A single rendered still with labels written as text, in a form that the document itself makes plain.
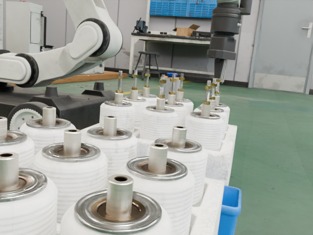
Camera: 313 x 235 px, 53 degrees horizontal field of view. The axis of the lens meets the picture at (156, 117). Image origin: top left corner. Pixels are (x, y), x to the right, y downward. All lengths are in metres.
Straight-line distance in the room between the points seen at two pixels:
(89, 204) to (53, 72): 1.09
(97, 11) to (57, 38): 6.08
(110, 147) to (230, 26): 0.61
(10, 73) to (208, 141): 0.92
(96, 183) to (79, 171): 0.03
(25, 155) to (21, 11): 3.14
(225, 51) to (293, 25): 4.99
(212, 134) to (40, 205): 0.53
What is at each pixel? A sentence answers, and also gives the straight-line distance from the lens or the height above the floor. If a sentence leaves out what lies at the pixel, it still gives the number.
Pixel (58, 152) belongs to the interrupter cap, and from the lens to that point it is 0.44.
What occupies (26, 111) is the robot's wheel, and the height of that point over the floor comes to 0.17.
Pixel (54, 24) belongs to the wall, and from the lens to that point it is 7.36.
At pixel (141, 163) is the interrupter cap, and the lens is 0.40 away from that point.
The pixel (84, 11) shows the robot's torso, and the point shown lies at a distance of 1.27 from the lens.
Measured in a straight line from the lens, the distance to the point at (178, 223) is 0.38.
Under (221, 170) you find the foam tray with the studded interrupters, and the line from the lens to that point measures 0.75.
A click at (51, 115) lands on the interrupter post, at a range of 0.58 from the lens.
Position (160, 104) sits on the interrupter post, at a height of 0.27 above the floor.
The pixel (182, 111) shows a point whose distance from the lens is 0.91.
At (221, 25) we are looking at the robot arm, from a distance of 0.98.
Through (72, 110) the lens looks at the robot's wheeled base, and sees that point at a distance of 1.19.
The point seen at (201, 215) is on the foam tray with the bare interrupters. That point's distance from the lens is 0.45.
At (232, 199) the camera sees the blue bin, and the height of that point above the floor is 0.09.
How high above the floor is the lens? 0.38
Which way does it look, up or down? 11 degrees down
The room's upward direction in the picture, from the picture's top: 5 degrees clockwise
